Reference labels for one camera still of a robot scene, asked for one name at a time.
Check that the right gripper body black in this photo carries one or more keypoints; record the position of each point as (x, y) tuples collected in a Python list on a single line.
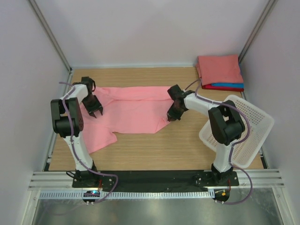
[(175, 113)]

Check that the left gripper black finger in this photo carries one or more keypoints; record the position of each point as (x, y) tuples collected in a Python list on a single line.
[(93, 114), (101, 110)]

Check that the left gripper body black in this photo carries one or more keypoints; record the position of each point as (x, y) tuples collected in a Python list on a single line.
[(91, 103)]

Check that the pink t-shirt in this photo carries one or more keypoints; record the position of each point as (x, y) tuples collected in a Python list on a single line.
[(130, 110)]

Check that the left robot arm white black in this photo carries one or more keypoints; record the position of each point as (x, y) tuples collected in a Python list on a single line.
[(67, 121)]

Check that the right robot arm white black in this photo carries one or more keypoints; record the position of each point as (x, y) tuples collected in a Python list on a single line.
[(225, 121)]

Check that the folded red t-shirt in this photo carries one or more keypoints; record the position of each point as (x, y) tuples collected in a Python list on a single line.
[(221, 87)]

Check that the folded salmon t-shirt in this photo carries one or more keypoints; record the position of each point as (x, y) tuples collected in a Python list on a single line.
[(219, 69)]

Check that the folded blue t-shirt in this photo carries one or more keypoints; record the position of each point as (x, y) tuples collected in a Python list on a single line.
[(229, 85)]

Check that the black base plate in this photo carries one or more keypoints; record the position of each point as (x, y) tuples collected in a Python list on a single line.
[(152, 181)]

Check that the white slotted cable duct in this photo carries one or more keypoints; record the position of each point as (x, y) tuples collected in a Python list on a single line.
[(95, 195)]

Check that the aluminium front rail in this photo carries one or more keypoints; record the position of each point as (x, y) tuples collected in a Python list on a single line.
[(257, 178)]

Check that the left aluminium corner post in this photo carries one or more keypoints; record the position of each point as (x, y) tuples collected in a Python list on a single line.
[(37, 11)]

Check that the aluminium corner post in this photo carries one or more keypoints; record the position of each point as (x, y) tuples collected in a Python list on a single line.
[(257, 28), (37, 11)]

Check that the right aluminium corner post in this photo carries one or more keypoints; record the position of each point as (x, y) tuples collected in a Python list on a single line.
[(257, 28)]

